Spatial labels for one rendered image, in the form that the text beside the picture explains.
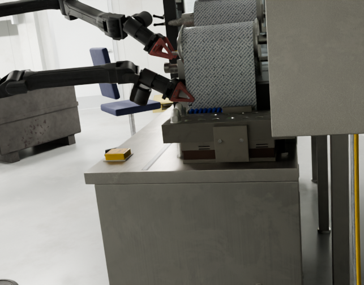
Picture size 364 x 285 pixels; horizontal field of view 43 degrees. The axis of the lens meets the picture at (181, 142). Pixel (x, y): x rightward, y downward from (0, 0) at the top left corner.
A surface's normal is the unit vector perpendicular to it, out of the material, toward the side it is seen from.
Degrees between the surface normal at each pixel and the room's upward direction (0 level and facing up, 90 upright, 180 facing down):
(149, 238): 90
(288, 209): 90
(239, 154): 90
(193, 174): 90
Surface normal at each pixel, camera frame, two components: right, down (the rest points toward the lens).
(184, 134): -0.22, 0.26
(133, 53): 0.06, 0.24
